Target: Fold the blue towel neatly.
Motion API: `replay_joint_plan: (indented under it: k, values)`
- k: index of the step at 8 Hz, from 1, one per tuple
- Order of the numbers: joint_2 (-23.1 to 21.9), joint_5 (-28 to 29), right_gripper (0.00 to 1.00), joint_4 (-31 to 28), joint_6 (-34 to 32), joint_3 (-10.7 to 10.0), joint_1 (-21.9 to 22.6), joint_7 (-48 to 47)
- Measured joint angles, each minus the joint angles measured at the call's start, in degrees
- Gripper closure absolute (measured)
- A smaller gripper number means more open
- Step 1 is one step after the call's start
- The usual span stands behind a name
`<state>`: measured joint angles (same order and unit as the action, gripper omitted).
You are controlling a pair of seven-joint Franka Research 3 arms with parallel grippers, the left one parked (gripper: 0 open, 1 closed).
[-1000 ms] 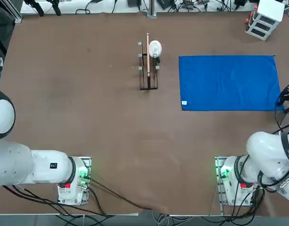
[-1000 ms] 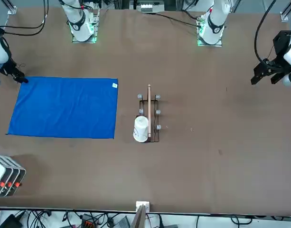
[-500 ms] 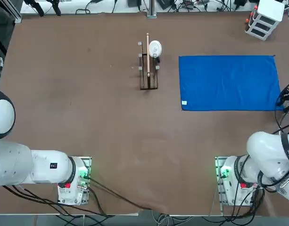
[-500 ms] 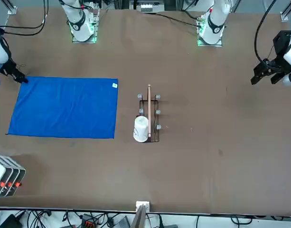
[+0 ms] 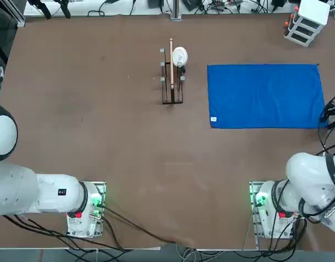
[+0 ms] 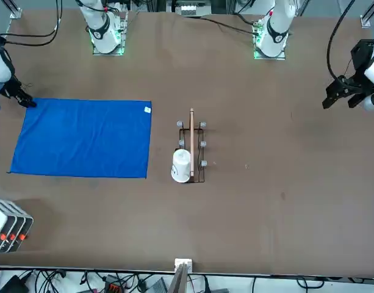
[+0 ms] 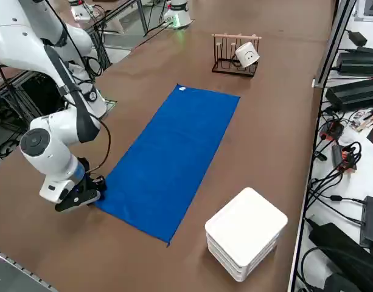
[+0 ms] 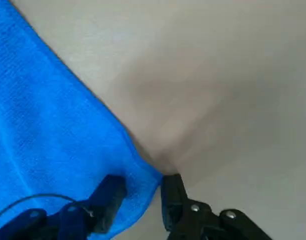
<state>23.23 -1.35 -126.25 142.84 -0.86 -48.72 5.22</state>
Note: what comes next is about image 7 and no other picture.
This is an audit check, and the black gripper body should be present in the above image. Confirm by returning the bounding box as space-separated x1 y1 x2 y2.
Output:
54 182 100 213

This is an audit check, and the blue microfibre towel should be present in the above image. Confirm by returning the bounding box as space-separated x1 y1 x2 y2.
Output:
94 83 241 248

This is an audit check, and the white stacked drawer box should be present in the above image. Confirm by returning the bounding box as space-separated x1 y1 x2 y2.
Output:
204 187 289 283

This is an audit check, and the white smiley face cup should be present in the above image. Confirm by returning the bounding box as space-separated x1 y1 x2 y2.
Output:
234 41 261 69

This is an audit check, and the black device with red ports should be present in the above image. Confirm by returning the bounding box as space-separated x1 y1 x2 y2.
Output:
319 120 345 142

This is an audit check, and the orange connector cluster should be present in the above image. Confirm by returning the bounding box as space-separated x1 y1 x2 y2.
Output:
332 142 362 174

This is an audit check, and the large black bag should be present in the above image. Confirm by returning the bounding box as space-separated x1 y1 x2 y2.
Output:
307 223 373 292

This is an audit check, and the ribbed black power supply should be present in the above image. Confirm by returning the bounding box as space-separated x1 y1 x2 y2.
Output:
325 77 373 112

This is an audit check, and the flat black box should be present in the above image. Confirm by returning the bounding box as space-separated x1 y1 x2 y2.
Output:
359 196 373 247

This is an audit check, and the long black power supply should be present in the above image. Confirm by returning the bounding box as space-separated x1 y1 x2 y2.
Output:
336 51 373 74

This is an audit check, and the small black power adapter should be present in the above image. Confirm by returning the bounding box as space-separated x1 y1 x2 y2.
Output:
347 29 368 46

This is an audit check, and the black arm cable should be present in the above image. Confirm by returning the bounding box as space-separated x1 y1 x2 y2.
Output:
40 18 113 183

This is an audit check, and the aluminium table edge rail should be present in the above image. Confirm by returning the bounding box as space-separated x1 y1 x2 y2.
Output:
0 246 58 292

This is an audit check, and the black wire cup rack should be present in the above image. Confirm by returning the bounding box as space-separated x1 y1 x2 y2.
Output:
211 32 262 78

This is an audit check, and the aluminium frame post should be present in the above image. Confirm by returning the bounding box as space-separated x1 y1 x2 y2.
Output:
312 0 357 89

